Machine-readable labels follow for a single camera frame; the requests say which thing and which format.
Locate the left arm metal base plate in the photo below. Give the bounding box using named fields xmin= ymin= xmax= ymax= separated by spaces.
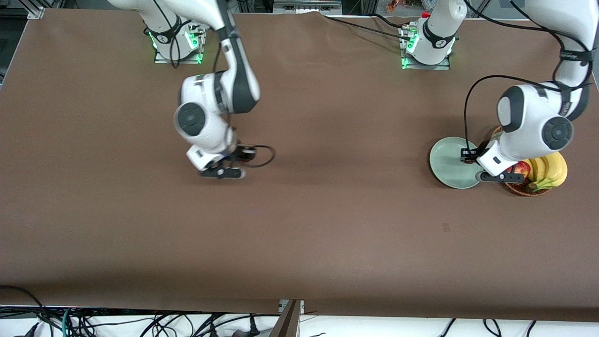
xmin=401 ymin=26 xmax=451 ymax=71

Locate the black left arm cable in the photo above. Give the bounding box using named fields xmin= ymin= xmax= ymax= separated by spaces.
xmin=463 ymin=0 xmax=592 ymax=155

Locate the grey metal post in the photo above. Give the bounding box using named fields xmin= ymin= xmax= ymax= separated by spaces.
xmin=269 ymin=300 xmax=305 ymax=337

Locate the short black table cable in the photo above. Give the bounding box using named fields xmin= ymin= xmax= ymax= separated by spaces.
xmin=372 ymin=13 xmax=404 ymax=29

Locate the pale green round plate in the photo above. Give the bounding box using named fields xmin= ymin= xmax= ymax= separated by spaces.
xmin=429 ymin=136 xmax=485 ymax=190

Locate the long black table cable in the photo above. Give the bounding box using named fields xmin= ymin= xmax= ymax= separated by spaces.
xmin=323 ymin=13 xmax=415 ymax=43

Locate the yellow banana bunch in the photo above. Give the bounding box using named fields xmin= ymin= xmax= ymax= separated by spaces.
xmin=522 ymin=152 xmax=568 ymax=192

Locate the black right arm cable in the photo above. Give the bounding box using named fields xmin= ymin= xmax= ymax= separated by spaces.
xmin=168 ymin=9 xmax=277 ymax=168

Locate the brown wicker basket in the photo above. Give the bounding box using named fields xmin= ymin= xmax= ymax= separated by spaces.
xmin=490 ymin=125 xmax=554 ymax=197

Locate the brown table cover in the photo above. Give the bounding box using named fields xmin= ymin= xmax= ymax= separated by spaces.
xmin=0 ymin=8 xmax=599 ymax=323

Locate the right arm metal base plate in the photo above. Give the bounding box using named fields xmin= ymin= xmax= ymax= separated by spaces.
xmin=154 ymin=19 xmax=203 ymax=65

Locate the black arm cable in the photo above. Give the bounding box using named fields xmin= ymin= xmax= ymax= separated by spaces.
xmin=168 ymin=9 xmax=277 ymax=168
xmin=463 ymin=0 xmax=592 ymax=155

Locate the aluminium frame rail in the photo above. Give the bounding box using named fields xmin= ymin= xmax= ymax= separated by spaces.
xmin=274 ymin=0 xmax=342 ymax=11

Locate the black looped floor cable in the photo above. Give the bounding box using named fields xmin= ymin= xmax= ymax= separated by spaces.
xmin=0 ymin=285 xmax=52 ymax=337

